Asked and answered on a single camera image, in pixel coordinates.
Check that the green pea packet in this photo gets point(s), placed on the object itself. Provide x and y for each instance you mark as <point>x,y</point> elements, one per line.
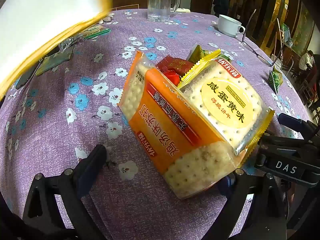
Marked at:
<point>200,53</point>
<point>275,78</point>

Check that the glass mug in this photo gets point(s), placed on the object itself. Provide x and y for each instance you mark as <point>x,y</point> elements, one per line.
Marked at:
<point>160,2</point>

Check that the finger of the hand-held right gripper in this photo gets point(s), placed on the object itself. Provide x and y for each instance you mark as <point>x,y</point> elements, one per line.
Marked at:
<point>280,142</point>
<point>290,122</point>

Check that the eyeglasses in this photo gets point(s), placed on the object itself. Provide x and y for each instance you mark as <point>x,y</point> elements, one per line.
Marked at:
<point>260,55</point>

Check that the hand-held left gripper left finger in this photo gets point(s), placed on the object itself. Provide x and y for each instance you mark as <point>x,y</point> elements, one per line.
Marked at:
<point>93,160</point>

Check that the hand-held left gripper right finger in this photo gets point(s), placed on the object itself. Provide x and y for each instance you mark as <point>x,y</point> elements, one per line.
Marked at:
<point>250,195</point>

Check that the purple floral tablecloth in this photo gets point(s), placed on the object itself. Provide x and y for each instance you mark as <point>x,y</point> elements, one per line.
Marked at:
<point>50,130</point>

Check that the yellow cardboard box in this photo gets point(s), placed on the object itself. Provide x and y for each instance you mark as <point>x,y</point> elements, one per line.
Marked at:
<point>62,33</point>

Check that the red candy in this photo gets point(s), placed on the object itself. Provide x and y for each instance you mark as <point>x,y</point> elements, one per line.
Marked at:
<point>172,77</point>

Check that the orange cracker packet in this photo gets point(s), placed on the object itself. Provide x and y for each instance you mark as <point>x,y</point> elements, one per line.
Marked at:
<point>170,120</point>

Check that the gold trimmed wooden cabinet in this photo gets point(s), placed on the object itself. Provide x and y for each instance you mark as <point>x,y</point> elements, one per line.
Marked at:
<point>277,10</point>

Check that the large red snack packet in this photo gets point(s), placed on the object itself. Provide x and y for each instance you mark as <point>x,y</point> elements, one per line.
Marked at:
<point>176,63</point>

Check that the dark green flat packet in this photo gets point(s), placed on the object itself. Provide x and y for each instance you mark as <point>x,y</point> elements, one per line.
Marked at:
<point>53,60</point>

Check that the white cup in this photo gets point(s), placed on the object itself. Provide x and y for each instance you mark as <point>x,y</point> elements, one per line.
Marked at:
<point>228,25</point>

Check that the clear plastic wrapper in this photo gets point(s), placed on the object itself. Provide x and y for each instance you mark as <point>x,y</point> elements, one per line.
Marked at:
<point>70,42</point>

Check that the green biscuit packet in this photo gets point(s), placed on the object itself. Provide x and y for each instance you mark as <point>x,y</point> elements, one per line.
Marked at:
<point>96,31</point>

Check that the yellow cracker packet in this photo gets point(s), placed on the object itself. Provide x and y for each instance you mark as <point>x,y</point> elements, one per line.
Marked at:
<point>225,97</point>

